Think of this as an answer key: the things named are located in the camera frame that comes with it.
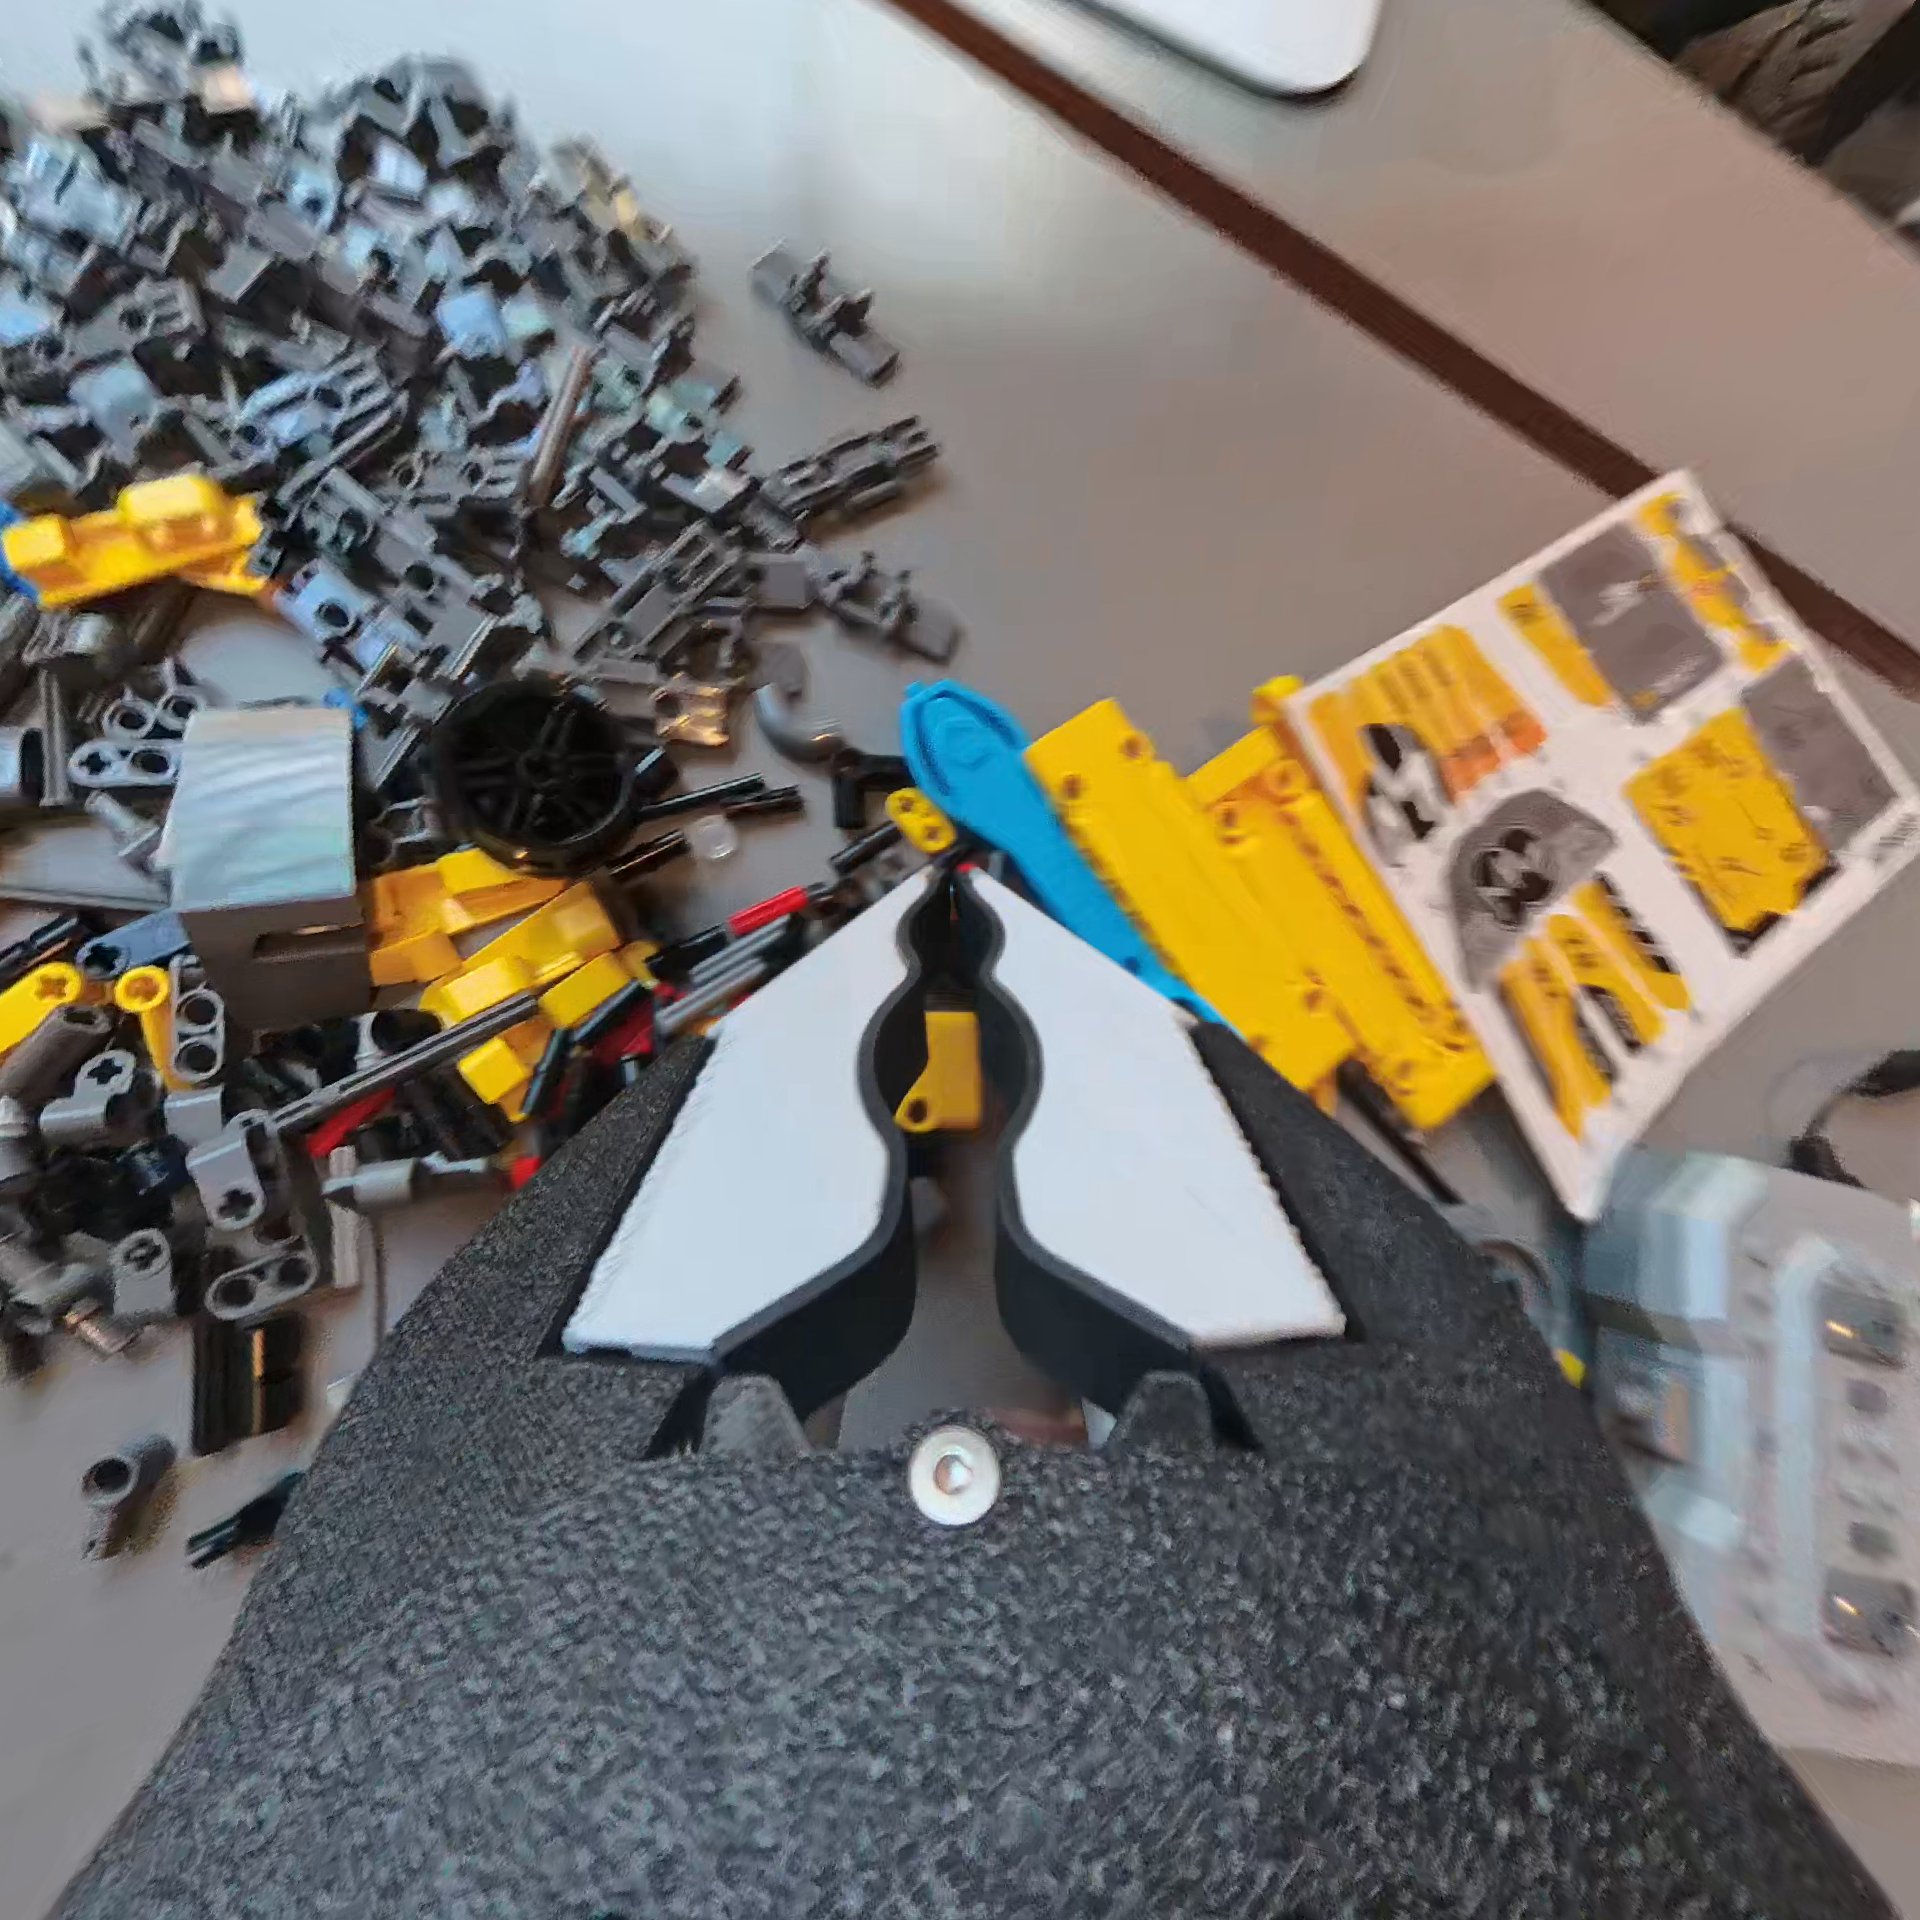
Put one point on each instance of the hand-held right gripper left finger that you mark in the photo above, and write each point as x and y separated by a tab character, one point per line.
750	1201

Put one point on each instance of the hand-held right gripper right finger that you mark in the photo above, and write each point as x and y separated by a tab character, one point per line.
1170	1185

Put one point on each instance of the small yellow connector piece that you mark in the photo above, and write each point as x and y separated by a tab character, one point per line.
945	1051

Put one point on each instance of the pile of building pieces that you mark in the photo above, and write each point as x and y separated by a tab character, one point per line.
374	451

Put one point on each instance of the stack of long yellow beams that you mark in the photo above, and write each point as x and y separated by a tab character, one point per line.
1200	855

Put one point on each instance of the blue brick separator tool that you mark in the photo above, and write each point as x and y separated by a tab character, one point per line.
1034	825

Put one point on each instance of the black wheel rim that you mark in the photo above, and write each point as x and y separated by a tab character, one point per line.
541	772

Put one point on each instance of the grey curved block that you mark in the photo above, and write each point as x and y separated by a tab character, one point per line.
262	841

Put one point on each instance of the yellow sticker sheet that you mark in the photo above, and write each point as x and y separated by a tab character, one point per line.
1651	780

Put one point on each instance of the grey motor hub block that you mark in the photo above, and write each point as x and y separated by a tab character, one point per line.
1754	1424

